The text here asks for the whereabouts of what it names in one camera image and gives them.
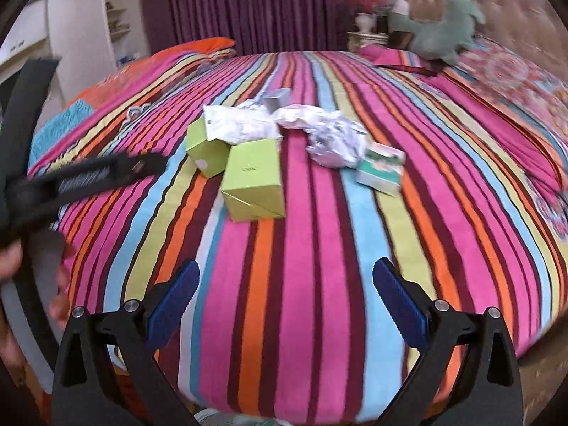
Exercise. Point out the white cabinet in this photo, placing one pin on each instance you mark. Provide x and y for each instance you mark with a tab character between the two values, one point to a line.
75	31

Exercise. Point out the crumpled silver wrapper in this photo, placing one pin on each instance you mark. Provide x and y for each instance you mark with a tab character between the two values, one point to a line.
337	146

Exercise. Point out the white trash bin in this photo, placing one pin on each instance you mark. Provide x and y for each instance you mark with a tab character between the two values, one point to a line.
208	418

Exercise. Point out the cream nightstand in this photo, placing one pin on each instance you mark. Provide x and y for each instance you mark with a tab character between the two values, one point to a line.
361	40

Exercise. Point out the small lime green box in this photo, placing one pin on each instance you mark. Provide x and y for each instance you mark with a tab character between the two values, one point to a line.
199	146

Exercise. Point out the small grey white box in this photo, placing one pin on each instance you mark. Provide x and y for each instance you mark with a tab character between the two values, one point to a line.
277	100

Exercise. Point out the white vase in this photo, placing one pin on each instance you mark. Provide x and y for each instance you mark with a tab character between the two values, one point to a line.
364	22

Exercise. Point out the crumpled white plastic bag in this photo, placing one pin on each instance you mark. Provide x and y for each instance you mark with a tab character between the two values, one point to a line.
301	115

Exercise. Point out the striped colourful blanket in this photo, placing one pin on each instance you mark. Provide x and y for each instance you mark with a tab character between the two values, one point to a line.
301	297

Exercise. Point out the person's left hand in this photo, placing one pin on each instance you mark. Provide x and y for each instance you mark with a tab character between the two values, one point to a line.
62	284

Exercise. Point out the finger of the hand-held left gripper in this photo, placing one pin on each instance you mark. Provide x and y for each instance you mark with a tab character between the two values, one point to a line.
102	175

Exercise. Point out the large lime green box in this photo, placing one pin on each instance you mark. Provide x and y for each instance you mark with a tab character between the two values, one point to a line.
253	186

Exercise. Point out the floral patterned quilt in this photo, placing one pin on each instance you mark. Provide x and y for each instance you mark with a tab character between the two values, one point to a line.
510	80

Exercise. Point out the blue patterned sheet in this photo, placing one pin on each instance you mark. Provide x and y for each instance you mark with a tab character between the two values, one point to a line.
57	133

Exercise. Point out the purple curtain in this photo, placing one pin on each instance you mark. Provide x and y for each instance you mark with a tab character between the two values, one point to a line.
253	4

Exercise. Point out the beige tufted headboard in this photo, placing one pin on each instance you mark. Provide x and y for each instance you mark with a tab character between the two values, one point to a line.
510	4

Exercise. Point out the green and white carton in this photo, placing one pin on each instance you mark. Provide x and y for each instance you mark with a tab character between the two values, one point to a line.
381	168

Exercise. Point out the white packet with pink print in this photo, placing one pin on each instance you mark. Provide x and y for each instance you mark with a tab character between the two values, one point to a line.
239	124

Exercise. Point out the green plush toy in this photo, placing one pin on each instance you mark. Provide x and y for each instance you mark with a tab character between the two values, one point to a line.
439	31

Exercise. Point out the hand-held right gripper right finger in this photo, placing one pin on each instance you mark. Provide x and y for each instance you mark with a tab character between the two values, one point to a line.
399	301

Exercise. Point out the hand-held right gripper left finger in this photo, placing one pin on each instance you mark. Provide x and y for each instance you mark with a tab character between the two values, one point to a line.
175	301

